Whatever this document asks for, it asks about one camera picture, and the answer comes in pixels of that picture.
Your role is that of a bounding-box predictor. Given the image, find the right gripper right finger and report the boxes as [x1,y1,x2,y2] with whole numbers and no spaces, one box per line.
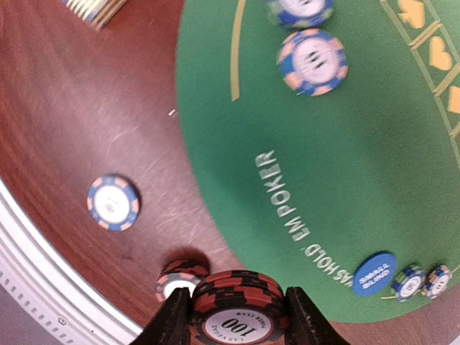
[285,287,349,345]

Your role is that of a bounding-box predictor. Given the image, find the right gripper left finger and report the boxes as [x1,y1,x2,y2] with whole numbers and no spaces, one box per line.
[130,287,191,345]

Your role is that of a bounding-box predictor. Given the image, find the brown hundred chip stack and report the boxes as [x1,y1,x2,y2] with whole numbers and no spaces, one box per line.
[155,259,209,303]

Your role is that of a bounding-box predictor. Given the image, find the hundred chips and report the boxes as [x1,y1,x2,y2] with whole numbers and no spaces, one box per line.
[189,270,289,344]

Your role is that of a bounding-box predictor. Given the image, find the blue small blind button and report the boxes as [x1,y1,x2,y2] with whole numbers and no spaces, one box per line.
[352,252,397,297]

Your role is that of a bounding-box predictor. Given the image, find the fifty chips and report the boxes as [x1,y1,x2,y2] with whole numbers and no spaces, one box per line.
[265,0,335,29]
[390,264,426,303]

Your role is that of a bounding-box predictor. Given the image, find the blue peach ten chip stack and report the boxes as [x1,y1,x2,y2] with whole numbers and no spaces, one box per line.
[87,175,141,231]

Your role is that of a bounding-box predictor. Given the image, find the ten chips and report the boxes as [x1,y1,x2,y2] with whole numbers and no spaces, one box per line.
[277,29,349,97]
[422,265,452,299]

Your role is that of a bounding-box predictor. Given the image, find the round green poker mat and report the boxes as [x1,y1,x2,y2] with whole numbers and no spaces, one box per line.
[176,1,459,323]

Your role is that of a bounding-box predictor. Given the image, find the gold blue card box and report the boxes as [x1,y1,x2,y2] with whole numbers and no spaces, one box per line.
[62,0,127,31]

